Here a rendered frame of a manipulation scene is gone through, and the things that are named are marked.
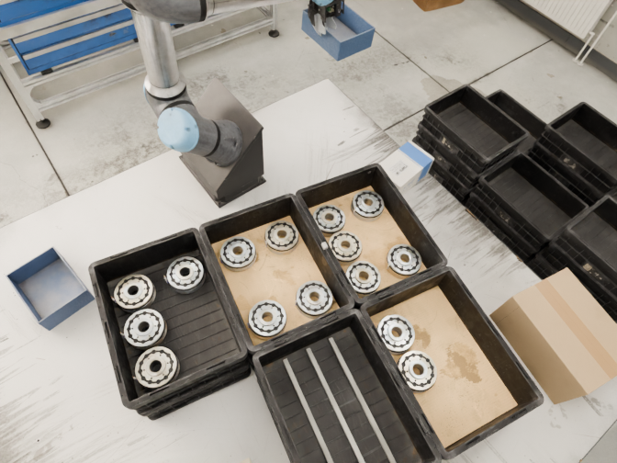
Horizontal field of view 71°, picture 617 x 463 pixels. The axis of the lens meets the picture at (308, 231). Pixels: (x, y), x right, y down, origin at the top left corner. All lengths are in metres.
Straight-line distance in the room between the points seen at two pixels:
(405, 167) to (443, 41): 2.17
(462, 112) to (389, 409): 1.59
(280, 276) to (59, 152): 1.91
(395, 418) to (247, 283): 0.53
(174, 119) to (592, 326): 1.31
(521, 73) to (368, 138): 2.03
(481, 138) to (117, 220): 1.65
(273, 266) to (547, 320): 0.79
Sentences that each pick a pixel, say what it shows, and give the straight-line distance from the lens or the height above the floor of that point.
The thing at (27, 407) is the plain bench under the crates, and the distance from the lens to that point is 1.46.
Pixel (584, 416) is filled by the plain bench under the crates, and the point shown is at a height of 0.70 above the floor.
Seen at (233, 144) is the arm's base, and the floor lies 0.93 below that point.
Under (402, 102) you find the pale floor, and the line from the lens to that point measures 3.06.
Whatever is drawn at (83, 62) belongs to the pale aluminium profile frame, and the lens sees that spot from 2.91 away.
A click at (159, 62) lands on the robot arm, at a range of 1.29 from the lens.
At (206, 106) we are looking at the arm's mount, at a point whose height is 0.92.
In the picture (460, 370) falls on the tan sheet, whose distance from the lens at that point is 1.28.
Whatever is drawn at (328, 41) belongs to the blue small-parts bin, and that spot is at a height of 1.10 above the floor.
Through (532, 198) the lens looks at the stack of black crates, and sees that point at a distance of 2.30.
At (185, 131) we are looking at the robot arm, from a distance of 1.29.
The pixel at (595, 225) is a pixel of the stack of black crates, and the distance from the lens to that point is 2.22.
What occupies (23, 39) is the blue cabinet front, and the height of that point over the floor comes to 0.52.
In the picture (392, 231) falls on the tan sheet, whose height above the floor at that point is 0.83.
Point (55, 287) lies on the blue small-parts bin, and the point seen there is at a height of 0.70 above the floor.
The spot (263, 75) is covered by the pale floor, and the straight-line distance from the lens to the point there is 3.12.
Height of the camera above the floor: 1.98
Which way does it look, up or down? 59 degrees down
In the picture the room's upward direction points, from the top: 7 degrees clockwise
